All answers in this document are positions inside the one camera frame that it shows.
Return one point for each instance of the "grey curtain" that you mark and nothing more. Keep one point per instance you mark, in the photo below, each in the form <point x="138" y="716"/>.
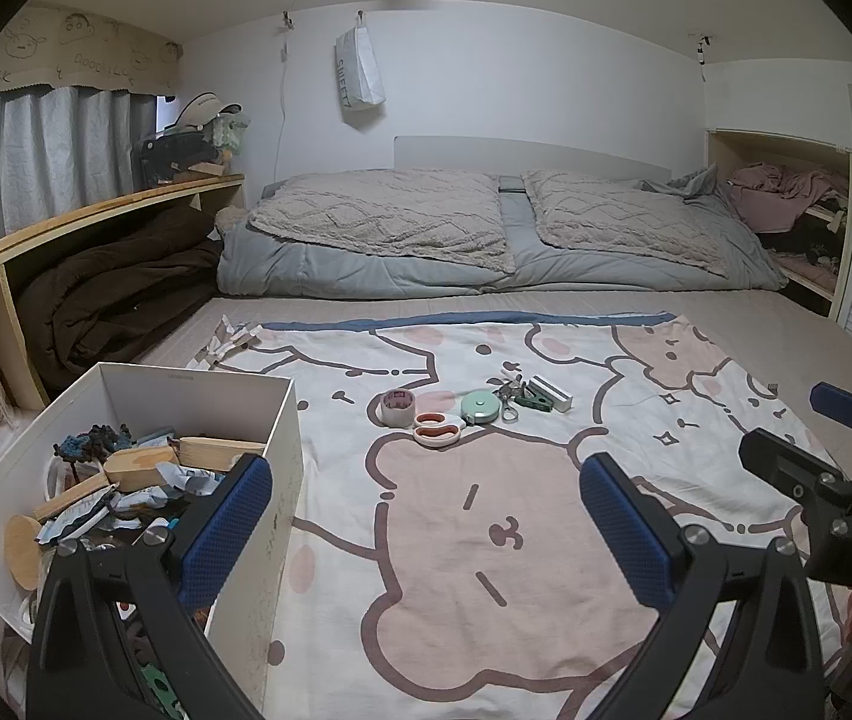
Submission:
<point x="43" y="157"/>

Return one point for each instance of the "green round tape measure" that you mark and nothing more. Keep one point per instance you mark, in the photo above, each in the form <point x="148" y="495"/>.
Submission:
<point x="480" y="407"/>

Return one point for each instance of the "wooden spoon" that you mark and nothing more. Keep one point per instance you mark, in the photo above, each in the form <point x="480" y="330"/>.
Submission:
<point x="21" y="544"/>

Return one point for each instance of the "dark phone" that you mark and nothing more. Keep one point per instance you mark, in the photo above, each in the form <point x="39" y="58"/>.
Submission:
<point x="510" y="183"/>

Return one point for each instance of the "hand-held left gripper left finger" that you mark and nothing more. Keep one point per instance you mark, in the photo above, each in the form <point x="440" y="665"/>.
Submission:
<point x="223" y="532"/>

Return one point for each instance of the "beige bed mattress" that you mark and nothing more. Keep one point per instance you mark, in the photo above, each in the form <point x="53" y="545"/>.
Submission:
<point x="771" y="330"/>

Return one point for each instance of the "black toy figure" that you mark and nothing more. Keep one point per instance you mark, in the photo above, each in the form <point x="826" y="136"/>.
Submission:
<point x="92" y="442"/>

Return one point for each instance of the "wooden wall niche shelf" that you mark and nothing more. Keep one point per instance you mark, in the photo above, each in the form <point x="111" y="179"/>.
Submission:
<point x="808" y="277"/>

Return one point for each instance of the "green clothespin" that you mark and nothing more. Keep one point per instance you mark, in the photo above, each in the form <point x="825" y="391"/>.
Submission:
<point x="535" y="399"/>

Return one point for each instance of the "green plush toy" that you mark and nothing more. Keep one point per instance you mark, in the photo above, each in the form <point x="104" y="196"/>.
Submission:
<point x="231" y="131"/>

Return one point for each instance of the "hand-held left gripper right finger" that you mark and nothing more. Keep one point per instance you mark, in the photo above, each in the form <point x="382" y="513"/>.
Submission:
<point x="625" y="532"/>

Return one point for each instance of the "cartoon printed curtain valance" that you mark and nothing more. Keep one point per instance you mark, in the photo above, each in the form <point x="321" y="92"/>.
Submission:
<point x="73" y="45"/>

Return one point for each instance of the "small white rectangular case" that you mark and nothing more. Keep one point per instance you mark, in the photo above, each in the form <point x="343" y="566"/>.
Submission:
<point x="555" y="390"/>

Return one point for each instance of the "wooden bedside shelf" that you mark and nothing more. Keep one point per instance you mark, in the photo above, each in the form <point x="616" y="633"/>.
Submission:
<point x="96" y="210"/>

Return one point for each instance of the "beige quilted pillow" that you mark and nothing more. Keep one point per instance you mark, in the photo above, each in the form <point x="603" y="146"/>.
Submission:
<point x="621" y="217"/>
<point x="388" y="214"/>

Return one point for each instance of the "white cap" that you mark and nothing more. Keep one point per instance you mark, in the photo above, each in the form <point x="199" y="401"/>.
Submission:
<point x="205" y="109"/>

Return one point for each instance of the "red and white scissors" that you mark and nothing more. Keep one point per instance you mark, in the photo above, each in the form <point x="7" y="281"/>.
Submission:
<point x="437" y="429"/>

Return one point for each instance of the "white cardboard shoe box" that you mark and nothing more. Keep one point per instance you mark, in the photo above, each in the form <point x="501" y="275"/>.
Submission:
<point x="276" y="480"/>

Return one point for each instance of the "pink clothes pile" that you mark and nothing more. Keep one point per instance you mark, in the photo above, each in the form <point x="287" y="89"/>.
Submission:
<point x="778" y="195"/>

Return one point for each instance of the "grey duvet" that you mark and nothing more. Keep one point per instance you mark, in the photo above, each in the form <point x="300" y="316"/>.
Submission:
<point x="366" y="270"/>

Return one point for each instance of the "white hanging paper bag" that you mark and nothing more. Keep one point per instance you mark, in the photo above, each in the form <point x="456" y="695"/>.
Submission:
<point x="358" y="67"/>

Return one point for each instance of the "clear packing tape roll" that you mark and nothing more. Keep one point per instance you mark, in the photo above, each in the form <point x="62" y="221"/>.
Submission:
<point x="397" y="409"/>

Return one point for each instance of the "white headboard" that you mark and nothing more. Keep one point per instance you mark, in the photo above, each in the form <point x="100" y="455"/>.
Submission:
<point x="531" y="154"/>

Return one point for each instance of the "brown blanket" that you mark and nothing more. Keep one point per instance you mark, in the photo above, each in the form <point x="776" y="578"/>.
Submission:
<point x="118" y="277"/>

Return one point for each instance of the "cartoon printed blanket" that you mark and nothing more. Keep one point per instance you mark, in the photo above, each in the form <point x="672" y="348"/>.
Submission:
<point x="471" y="525"/>

